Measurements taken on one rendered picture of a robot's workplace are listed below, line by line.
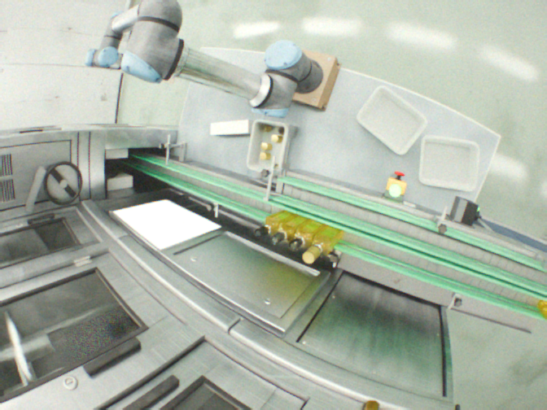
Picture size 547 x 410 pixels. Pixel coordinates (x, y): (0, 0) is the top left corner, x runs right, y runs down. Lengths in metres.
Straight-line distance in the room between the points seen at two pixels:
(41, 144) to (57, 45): 2.99
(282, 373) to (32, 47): 4.21
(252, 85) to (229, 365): 0.71
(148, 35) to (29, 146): 0.86
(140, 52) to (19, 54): 3.59
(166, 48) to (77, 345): 0.70
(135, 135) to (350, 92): 1.11
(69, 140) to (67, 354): 0.97
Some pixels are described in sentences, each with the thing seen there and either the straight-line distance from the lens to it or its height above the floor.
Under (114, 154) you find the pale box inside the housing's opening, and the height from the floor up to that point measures 1.14.
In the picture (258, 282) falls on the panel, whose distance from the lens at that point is 0.72.
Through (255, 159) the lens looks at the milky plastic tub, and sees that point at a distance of 1.11.
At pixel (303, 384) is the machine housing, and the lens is 0.54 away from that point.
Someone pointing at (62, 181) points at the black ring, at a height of 1.50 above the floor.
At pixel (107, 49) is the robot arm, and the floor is 1.42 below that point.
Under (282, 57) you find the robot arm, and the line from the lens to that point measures 0.78.
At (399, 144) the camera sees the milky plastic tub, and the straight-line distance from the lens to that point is 0.96.
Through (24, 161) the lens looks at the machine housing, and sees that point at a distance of 1.30.
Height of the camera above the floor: 1.71
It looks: 58 degrees down
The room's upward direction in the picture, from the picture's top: 110 degrees counter-clockwise
